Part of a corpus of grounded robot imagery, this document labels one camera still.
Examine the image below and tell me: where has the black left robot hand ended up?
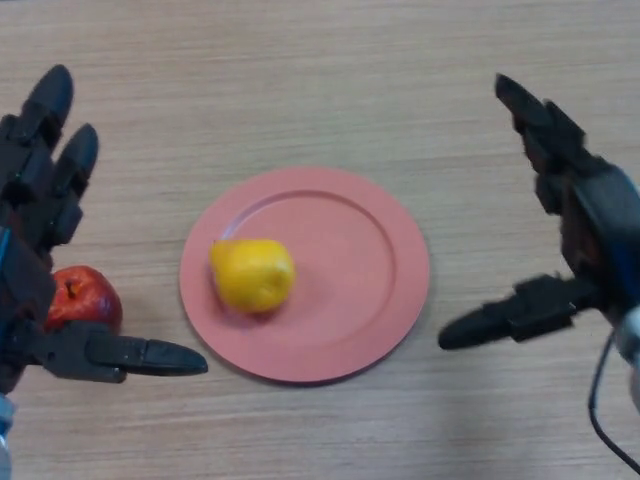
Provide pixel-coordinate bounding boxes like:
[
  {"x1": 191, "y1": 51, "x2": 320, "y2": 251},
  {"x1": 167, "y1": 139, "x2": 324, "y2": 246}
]
[{"x1": 0, "y1": 64, "x2": 209, "y2": 394}]

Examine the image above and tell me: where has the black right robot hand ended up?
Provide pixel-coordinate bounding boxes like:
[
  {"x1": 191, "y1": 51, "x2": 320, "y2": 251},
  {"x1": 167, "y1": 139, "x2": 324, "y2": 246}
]
[{"x1": 438, "y1": 73, "x2": 640, "y2": 351}]

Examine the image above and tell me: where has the yellow pear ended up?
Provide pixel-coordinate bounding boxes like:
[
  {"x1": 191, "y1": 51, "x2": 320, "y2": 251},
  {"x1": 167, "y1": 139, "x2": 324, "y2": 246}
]
[{"x1": 208, "y1": 238, "x2": 296, "y2": 315}]

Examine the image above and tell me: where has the pink round plate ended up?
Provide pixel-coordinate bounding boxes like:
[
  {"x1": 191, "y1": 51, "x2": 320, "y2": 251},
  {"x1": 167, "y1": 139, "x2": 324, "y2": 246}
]
[{"x1": 178, "y1": 166, "x2": 431, "y2": 385}]

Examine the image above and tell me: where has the red apple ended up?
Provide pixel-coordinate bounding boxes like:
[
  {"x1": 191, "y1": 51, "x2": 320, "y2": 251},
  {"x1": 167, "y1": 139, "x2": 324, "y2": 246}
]
[{"x1": 44, "y1": 265, "x2": 124, "y2": 334}]

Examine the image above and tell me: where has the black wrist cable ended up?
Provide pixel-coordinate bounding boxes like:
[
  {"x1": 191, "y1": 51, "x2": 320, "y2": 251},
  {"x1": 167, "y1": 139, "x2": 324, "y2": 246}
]
[{"x1": 588, "y1": 329, "x2": 640, "y2": 476}]

